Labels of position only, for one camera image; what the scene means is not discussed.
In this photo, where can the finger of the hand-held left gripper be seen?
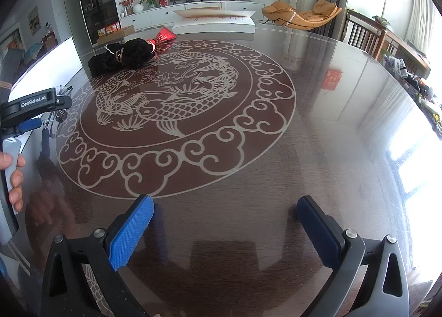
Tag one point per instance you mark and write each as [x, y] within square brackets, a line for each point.
[30, 125]
[64, 102]

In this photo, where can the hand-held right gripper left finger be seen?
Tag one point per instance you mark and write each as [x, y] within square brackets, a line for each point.
[133, 230]

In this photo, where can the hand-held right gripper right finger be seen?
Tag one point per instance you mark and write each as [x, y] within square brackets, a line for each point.
[316, 230]

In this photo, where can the white storage box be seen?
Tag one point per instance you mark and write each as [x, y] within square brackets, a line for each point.
[51, 65]

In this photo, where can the person's left hand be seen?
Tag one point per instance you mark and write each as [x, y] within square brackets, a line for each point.
[15, 179]

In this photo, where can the teal patterned chair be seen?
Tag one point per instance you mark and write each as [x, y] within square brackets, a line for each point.
[31, 53]

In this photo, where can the black furry cloth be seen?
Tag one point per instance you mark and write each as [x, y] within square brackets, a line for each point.
[131, 53]

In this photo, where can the brown cardboard box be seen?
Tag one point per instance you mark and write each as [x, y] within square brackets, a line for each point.
[114, 31]

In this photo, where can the white television cabinet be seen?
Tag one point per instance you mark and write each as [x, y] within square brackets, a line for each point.
[148, 18]

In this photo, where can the red flower bouquet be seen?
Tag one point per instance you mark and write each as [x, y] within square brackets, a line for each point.
[127, 1]

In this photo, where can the white round vase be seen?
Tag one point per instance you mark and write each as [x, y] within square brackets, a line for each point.
[137, 8]

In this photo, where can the red packet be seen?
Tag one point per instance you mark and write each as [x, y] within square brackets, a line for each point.
[165, 34]

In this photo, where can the white flat cardboard box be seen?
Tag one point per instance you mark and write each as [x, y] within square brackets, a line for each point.
[214, 23]

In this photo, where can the pile of small items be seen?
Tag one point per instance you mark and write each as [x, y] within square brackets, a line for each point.
[421, 89]

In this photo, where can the dark wooden chair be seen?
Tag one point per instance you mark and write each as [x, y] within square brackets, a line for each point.
[364, 34]

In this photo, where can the orange lounge chair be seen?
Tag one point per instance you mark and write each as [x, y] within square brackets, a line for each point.
[310, 16]

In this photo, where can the sheer window curtain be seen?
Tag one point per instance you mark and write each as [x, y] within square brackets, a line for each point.
[421, 16]

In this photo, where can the framed wall painting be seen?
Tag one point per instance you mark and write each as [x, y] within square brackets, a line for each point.
[33, 20]

